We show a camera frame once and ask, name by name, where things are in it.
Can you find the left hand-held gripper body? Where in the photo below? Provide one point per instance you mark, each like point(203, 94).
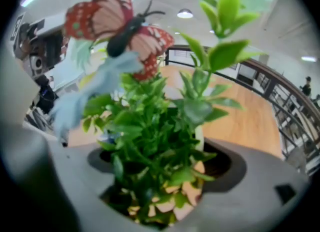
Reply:
point(37, 58)

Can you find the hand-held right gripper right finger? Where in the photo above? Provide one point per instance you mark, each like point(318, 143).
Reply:
point(255, 201)

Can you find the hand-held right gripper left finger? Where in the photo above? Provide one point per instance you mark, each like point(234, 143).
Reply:
point(57, 188)

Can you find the red butterfly decoration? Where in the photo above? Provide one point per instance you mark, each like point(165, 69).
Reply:
point(112, 23)

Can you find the artificial flowers with green leaves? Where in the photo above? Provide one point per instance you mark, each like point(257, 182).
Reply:
point(150, 130)

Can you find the black metal railing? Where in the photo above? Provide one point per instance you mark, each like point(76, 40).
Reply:
point(282, 95)

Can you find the rectangular ceiling light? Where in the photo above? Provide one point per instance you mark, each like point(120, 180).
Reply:
point(309, 58)

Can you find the round ceiling lamp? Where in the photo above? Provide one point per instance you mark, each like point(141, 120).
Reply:
point(185, 13)

